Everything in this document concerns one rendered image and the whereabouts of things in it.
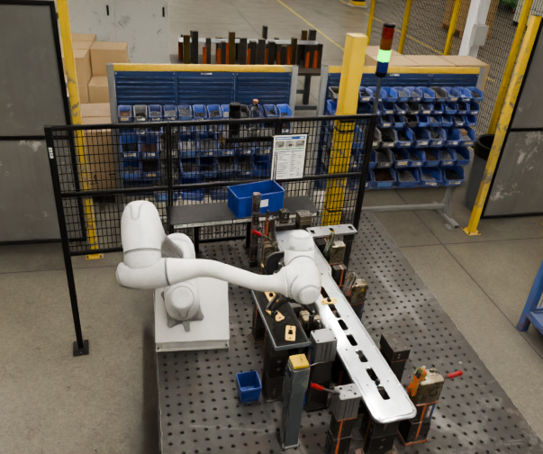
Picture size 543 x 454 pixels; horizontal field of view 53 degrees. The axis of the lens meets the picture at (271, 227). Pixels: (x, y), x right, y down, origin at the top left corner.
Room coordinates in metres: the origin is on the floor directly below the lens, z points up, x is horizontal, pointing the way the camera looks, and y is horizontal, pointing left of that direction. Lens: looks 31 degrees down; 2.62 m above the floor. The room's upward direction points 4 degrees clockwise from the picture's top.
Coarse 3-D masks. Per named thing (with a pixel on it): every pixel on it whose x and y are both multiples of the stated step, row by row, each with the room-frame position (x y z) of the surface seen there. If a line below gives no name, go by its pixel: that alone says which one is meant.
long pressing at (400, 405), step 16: (320, 256) 2.46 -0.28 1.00; (320, 272) 2.31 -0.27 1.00; (336, 288) 2.18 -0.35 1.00; (320, 304) 2.04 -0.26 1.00; (336, 304) 2.05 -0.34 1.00; (336, 320) 1.94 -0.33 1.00; (352, 320) 1.95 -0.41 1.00; (368, 336) 1.85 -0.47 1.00; (336, 352) 1.74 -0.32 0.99; (352, 352) 1.74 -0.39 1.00; (368, 352) 1.74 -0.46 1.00; (352, 368) 1.64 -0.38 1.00; (384, 368) 1.66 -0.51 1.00; (368, 384) 1.56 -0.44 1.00; (384, 384) 1.57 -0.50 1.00; (400, 384) 1.58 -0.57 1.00; (368, 400) 1.48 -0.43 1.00; (384, 400) 1.49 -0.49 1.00; (400, 400) 1.49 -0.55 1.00; (384, 416) 1.41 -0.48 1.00; (400, 416) 1.42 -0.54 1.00
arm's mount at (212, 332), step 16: (160, 288) 2.14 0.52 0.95; (208, 288) 2.18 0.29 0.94; (224, 288) 2.19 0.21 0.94; (160, 304) 2.09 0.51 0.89; (208, 304) 2.12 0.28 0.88; (224, 304) 2.13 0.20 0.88; (160, 320) 2.03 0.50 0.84; (208, 320) 2.07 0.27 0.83; (224, 320) 2.08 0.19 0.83; (160, 336) 1.98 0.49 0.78; (176, 336) 1.99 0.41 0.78; (192, 336) 2.00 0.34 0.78; (208, 336) 2.01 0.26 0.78; (224, 336) 2.02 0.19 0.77
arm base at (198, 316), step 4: (164, 300) 2.09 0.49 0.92; (200, 308) 2.09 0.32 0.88; (196, 312) 2.05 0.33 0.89; (200, 312) 2.07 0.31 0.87; (168, 316) 2.03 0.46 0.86; (196, 316) 2.05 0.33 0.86; (200, 316) 2.06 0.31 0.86; (168, 320) 2.02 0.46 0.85; (172, 320) 2.02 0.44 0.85; (176, 320) 2.01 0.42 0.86; (188, 320) 2.02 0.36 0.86; (192, 320) 2.04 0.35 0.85; (196, 320) 2.05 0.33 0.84; (200, 320) 2.05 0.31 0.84; (168, 324) 2.01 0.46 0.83; (172, 324) 2.01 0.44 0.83; (176, 324) 2.02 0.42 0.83; (184, 324) 2.01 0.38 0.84; (188, 324) 2.01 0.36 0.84; (188, 328) 2.00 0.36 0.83
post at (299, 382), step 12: (288, 360) 1.52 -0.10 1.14; (300, 372) 1.47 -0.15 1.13; (288, 384) 1.49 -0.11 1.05; (300, 384) 1.47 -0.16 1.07; (288, 396) 1.48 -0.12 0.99; (300, 396) 1.48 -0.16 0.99; (288, 408) 1.47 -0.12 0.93; (300, 408) 1.48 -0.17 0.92; (288, 420) 1.47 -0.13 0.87; (300, 420) 1.48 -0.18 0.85; (288, 432) 1.47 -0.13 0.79; (288, 444) 1.47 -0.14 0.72; (300, 444) 1.48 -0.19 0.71
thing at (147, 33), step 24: (72, 0) 8.26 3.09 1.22; (96, 0) 8.35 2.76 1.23; (120, 0) 8.43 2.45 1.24; (144, 0) 8.52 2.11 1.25; (72, 24) 8.25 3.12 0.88; (96, 24) 8.34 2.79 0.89; (120, 24) 8.42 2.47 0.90; (144, 24) 8.51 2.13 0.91; (168, 24) 8.61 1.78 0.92; (144, 48) 8.51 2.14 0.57; (168, 48) 8.60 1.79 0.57
